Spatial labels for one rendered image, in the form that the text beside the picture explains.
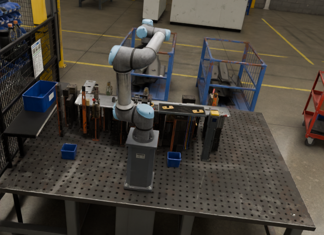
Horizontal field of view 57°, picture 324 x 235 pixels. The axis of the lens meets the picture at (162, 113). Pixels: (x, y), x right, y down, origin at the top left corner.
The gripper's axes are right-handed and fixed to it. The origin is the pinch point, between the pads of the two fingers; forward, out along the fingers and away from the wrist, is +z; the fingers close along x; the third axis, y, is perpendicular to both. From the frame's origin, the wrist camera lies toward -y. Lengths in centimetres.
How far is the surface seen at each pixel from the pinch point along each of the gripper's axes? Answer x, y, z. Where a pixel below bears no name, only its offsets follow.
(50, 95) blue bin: 4, -71, 32
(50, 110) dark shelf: -5, -69, 41
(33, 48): 29, -90, 3
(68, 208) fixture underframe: -58, -43, 90
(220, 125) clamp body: 4, 71, 47
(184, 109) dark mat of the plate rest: -7.4, 36.0, 28.0
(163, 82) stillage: 271, 34, 127
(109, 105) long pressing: 17, -25, 44
